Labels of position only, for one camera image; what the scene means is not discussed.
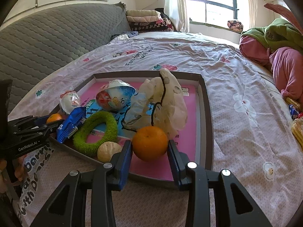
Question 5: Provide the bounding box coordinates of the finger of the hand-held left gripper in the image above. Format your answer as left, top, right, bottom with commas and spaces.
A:
8, 115, 49, 131
15, 120, 65, 141

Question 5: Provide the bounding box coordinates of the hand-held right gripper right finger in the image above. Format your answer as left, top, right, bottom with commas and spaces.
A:
168, 141, 273, 227

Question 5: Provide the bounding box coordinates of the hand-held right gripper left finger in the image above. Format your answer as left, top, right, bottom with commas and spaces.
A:
31, 140, 133, 227

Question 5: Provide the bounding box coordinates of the small orange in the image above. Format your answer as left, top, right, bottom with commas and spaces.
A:
46, 113, 64, 124

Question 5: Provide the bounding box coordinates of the blue snack packet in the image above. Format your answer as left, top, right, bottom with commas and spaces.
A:
56, 106, 87, 144

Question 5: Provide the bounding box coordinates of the large orange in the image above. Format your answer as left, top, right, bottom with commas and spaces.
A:
131, 126, 168, 162

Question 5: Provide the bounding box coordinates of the red white toy egg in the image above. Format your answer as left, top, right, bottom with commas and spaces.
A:
59, 89, 81, 115

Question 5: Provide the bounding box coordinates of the green fuzzy ring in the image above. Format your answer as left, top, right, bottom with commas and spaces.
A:
73, 111, 118, 157

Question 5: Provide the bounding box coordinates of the grey cardboard box pink lining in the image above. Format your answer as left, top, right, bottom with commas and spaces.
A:
48, 70, 215, 182

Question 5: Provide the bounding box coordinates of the blue orange toy egg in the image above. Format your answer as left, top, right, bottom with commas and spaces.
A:
96, 79, 136, 111

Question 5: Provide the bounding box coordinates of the cream drawstring bag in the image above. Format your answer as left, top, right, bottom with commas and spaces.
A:
123, 68, 188, 139

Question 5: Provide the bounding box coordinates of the person's left hand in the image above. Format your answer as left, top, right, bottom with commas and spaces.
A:
0, 156, 27, 193

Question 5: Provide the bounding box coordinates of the grey quilted headboard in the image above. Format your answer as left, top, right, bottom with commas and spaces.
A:
0, 2, 132, 114

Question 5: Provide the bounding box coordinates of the strawberry print bedsheet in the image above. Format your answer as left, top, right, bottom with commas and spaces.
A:
0, 32, 303, 227

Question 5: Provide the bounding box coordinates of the dark patterned cloth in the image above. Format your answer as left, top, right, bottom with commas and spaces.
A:
111, 31, 139, 40

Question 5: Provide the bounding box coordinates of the clear packet of yellow biscuits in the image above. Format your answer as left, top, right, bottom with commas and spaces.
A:
285, 96, 303, 152

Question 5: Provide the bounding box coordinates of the small blue candy wrapper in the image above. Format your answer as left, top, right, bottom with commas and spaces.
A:
289, 104, 301, 120

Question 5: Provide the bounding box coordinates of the dark checkered folded blanket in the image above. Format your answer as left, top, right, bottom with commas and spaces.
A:
129, 20, 176, 33

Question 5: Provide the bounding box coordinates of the pink folded blanket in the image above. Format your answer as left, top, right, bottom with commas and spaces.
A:
128, 15, 164, 23

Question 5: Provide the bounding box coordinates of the green and pink clothes pile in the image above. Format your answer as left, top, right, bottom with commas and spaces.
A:
239, 35, 303, 104

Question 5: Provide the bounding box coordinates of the cream folded blanket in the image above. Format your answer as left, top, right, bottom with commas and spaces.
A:
126, 9, 161, 18

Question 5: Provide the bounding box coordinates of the floral cushion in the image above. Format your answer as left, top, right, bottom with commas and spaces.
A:
227, 19, 243, 32

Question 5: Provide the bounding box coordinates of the dark clothes pile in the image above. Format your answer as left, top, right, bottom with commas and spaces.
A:
155, 8, 169, 20

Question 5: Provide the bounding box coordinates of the white curtain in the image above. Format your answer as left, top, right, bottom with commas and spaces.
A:
243, 0, 258, 32
163, 0, 190, 33

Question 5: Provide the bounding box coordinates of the green cloth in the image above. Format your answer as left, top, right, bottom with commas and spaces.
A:
241, 18, 303, 54

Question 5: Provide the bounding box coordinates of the dark framed window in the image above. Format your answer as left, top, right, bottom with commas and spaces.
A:
188, 0, 247, 29

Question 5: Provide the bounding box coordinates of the pink pillow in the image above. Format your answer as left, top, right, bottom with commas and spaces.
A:
263, 3, 303, 35

